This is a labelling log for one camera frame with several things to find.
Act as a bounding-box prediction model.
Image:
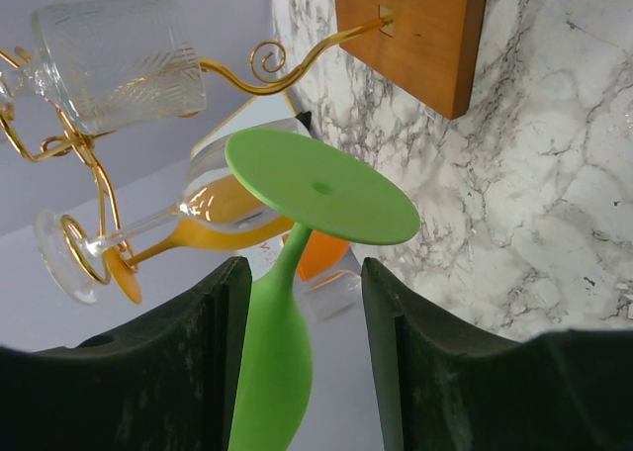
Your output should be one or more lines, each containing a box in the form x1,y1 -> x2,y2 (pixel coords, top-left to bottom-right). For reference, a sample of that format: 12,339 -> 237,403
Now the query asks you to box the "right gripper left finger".
1,257 -> 251,450

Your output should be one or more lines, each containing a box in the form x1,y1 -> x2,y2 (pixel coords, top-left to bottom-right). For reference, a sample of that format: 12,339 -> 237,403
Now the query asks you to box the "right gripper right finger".
362,258 -> 632,450

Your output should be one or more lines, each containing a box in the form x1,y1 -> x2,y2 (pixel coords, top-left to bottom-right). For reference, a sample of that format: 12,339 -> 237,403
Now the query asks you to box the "yellow plastic goblet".
104,174 -> 293,305

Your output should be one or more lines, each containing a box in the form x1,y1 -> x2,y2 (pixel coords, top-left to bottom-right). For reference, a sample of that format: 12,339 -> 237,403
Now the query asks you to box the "clear round wine glass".
32,119 -> 311,307

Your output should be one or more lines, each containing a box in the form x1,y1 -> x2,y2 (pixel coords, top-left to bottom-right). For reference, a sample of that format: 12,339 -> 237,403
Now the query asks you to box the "green plastic goblet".
226,129 -> 420,450

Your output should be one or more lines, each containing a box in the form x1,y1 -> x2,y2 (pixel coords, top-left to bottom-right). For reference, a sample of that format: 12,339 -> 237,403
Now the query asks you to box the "clear patterned stemmed glass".
1,0 -> 207,135

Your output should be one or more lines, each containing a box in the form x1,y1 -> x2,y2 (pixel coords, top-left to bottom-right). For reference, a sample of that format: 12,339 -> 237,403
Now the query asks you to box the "clear glass near whiteboard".
299,270 -> 361,323

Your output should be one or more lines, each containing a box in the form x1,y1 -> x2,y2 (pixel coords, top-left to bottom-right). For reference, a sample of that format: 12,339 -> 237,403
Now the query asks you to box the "white framed whiteboard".
190,94 -> 314,280

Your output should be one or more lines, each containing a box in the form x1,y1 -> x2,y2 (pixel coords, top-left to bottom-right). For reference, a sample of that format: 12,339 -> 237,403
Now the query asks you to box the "orange plastic goblet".
297,230 -> 349,282

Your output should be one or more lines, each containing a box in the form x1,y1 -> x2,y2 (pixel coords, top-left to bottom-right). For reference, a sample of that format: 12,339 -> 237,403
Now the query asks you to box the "gold wire wine glass rack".
0,0 -> 494,287

